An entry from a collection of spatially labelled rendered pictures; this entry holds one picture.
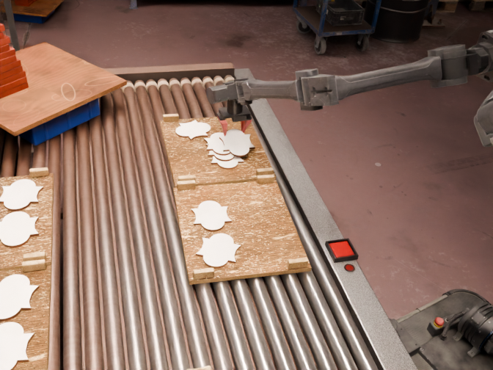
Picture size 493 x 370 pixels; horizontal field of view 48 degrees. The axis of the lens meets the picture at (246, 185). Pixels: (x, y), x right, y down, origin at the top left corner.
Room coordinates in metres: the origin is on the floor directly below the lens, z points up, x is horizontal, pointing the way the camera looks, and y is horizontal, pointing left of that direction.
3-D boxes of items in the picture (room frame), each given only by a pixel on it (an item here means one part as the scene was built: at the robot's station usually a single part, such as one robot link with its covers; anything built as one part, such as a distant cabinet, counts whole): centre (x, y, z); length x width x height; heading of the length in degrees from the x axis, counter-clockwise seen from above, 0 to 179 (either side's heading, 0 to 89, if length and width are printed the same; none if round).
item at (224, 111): (1.69, 0.07, 1.10); 0.10 x 0.07 x 0.07; 112
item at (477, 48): (1.45, -0.61, 1.45); 0.09 x 0.08 x 0.12; 34
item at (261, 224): (1.25, 0.02, 0.93); 0.41 x 0.35 x 0.02; 15
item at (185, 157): (1.66, 0.13, 0.93); 0.41 x 0.35 x 0.02; 17
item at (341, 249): (1.19, -0.30, 0.92); 0.06 x 0.06 x 0.01; 18
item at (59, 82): (1.83, 0.85, 1.03); 0.50 x 0.50 x 0.02; 56
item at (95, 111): (1.78, 0.80, 0.97); 0.31 x 0.31 x 0.10; 56
